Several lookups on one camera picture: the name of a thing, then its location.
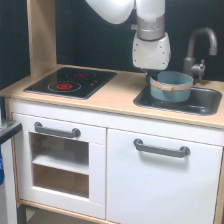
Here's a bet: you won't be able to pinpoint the white oven door with window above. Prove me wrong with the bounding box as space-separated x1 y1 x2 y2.
14 113 106 219

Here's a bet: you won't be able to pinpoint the wooden upright post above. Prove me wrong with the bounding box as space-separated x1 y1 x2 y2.
27 0 57 77

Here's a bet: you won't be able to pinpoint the white cabinet door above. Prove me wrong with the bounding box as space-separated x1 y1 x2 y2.
106 130 222 224

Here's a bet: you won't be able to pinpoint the dark grey sink basin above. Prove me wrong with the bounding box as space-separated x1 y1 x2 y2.
133 87 222 115

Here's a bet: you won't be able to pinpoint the light blue pot wooden handles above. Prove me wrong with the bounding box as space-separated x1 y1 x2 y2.
150 71 193 102

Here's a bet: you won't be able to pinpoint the white play kitchen cabinet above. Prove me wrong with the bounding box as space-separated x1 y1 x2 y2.
0 72 224 224

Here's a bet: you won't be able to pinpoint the dark object at left edge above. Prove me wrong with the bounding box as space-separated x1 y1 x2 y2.
0 119 22 224

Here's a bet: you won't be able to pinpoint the black induction cooktop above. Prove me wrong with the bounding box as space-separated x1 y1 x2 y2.
24 67 116 99

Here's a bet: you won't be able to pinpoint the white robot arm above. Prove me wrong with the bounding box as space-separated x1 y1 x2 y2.
85 0 171 78

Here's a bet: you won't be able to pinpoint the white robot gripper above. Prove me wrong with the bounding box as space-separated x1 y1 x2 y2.
132 34 171 87

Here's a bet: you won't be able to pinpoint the grey metal faucet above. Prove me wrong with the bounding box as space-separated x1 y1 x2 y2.
183 28 218 79

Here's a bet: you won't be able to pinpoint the grey oven door handle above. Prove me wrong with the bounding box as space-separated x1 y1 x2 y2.
34 122 81 138

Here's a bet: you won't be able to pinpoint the grey cabinet door handle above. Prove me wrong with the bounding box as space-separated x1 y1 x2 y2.
133 139 190 158

